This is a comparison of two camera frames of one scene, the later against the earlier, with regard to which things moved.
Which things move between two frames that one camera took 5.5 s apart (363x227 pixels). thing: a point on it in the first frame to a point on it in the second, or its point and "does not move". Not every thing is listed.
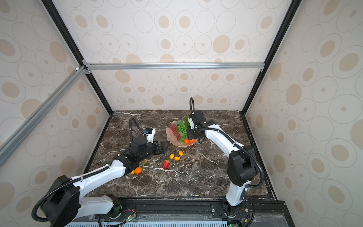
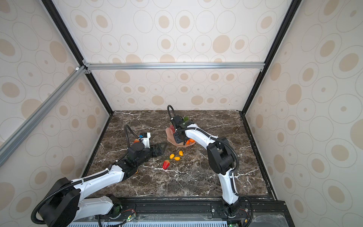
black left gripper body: (156, 151) does not move
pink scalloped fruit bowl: (172, 138) does not move
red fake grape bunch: (174, 128) does not move
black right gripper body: (192, 134) to (177, 138)
